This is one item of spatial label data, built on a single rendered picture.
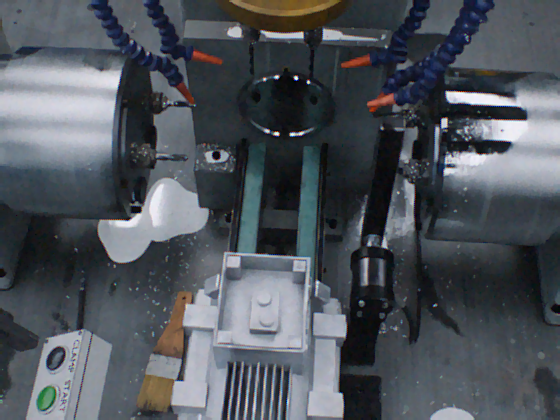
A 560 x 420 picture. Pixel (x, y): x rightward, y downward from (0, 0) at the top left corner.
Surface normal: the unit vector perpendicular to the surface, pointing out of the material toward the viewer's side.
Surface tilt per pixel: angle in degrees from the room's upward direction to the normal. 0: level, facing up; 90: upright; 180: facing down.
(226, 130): 90
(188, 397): 0
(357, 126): 90
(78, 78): 2
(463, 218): 81
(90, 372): 57
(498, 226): 88
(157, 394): 2
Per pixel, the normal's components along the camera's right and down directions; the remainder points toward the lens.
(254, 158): 0.00, -0.56
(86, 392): 0.84, -0.26
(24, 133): -0.04, 0.09
